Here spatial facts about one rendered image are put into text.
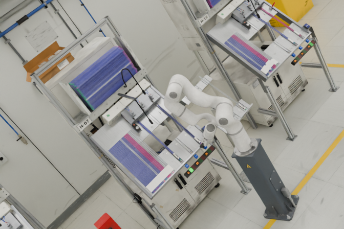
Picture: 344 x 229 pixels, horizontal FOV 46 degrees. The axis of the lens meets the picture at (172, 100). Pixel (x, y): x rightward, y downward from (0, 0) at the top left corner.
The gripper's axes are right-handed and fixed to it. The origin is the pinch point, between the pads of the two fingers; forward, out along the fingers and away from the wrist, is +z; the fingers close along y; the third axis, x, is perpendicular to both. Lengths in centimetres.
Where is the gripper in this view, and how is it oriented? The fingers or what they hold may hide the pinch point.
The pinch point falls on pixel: (206, 142)
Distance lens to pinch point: 320.8
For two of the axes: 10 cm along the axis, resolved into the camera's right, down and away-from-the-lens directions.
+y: 6.9, -6.5, 3.3
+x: -7.3, -6.2, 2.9
